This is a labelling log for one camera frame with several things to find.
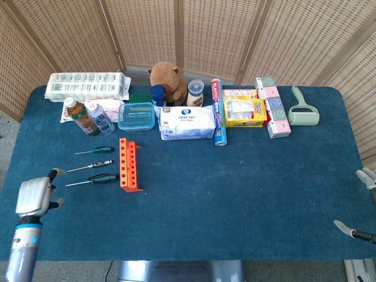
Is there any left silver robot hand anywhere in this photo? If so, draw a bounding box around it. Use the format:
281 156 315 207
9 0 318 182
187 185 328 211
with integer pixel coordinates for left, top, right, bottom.
15 167 68 220

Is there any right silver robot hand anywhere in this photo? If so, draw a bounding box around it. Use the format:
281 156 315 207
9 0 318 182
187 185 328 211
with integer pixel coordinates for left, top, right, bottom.
334 167 376 244

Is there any large green black screwdriver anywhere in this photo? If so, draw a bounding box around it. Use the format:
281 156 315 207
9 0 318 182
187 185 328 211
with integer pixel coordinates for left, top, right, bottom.
65 173 120 187

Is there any black metal precision screwdriver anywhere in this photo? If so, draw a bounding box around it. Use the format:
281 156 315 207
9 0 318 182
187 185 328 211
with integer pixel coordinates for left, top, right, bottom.
67 159 113 173

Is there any small green screwdriver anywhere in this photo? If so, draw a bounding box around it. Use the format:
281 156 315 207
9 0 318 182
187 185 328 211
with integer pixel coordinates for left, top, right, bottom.
74 146 115 155

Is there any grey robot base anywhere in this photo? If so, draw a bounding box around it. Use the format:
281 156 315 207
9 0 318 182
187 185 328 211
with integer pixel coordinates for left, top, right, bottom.
117 260 245 282

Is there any orange plastic tool rack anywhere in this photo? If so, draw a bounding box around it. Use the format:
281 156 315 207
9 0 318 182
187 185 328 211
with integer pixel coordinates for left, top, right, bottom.
118 137 144 194

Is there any pale green lint roller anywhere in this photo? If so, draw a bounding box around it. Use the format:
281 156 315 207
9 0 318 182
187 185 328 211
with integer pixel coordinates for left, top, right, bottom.
287 85 320 127

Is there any green tea bottle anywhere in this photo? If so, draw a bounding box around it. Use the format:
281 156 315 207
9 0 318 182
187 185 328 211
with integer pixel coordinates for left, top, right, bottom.
64 97 100 137

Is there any clear water bottle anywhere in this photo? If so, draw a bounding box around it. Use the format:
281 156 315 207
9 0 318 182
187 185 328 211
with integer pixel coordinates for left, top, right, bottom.
85 101 116 135

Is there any pastel tissue box pack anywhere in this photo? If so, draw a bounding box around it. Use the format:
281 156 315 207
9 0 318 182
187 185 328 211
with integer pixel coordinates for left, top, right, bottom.
254 76 292 139

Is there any white pink plastic bag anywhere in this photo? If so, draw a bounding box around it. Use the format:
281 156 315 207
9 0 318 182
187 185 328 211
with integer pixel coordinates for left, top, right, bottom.
59 99 126 124

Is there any white wrapped paper pack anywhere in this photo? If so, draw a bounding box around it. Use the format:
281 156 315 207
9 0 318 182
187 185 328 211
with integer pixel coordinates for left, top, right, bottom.
44 72 132 103

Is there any clear container blue lid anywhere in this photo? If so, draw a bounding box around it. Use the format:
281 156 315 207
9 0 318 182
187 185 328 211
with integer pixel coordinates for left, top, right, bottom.
117 102 156 132

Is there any yellow Lipo snack bag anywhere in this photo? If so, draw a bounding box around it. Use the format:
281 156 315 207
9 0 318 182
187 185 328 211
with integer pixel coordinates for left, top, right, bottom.
223 98 268 129

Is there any dark green box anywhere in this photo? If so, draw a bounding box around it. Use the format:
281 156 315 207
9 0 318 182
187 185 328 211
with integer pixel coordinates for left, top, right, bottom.
129 93 153 104

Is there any white red snack box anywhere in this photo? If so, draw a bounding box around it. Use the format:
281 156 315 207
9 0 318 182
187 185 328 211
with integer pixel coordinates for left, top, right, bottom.
222 89 259 100

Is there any plastic wrap roll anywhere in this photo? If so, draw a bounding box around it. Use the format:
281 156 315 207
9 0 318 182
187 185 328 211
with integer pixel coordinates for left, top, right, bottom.
210 78 229 147

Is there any blue table cloth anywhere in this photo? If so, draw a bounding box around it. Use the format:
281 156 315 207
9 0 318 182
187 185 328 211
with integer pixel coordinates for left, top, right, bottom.
0 85 376 262

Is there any blue white spray can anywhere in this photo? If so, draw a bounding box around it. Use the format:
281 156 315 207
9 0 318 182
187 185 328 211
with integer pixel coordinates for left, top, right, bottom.
150 85 167 118

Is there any white blue wipes pack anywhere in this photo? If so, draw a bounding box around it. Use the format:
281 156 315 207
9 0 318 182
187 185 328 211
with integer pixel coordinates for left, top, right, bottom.
159 105 218 141

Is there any brown capybara plush toy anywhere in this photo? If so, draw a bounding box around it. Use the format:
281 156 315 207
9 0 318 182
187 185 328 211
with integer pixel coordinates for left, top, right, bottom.
148 62 189 106

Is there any cream bottle clear cap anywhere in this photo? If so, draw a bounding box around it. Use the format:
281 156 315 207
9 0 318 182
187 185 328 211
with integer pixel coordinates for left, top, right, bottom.
186 79 205 108

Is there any woven wooden folding screen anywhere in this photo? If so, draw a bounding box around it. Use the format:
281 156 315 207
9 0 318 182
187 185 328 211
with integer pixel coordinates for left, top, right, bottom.
0 0 376 177

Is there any white metal frame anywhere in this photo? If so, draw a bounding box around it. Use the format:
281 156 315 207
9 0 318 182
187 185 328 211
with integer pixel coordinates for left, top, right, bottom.
344 259 376 282

